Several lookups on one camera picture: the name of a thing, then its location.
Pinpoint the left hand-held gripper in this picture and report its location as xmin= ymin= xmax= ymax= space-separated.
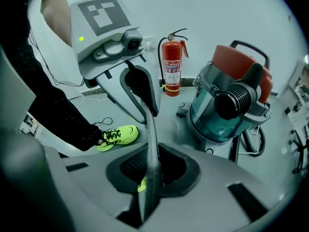
xmin=69 ymin=0 xmax=160 ymax=125

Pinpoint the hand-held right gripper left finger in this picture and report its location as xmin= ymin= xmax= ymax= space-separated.
xmin=60 ymin=142 xmax=149 ymax=229

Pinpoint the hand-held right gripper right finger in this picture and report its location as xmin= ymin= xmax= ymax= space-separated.
xmin=156 ymin=142 xmax=287 ymax=231

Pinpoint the grey cloth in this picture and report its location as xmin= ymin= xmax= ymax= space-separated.
xmin=137 ymin=100 xmax=166 ymax=224

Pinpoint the person's left forearm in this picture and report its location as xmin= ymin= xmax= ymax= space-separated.
xmin=40 ymin=0 xmax=73 ymax=47

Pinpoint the person's neon left shoe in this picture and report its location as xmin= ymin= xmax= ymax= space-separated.
xmin=95 ymin=116 xmax=140 ymax=153

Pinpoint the person's neon shoe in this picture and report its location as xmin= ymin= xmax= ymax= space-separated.
xmin=137 ymin=177 xmax=148 ymax=193
xmin=95 ymin=116 xmax=140 ymax=153

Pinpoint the red fire extinguisher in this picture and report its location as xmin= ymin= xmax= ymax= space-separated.
xmin=157 ymin=28 xmax=189 ymax=98

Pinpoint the person's neon right shoe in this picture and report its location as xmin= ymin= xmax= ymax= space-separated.
xmin=137 ymin=177 xmax=148 ymax=193

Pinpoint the red vacuum cleaner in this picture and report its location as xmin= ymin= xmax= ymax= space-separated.
xmin=175 ymin=39 xmax=274 ymax=152

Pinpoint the white wall socket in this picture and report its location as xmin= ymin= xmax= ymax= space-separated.
xmin=140 ymin=34 xmax=155 ymax=53

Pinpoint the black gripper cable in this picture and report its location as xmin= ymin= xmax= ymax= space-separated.
xmin=28 ymin=28 xmax=85 ymax=88

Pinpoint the white vacuum power cord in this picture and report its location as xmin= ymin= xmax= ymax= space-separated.
xmin=248 ymin=126 xmax=263 ymax=154

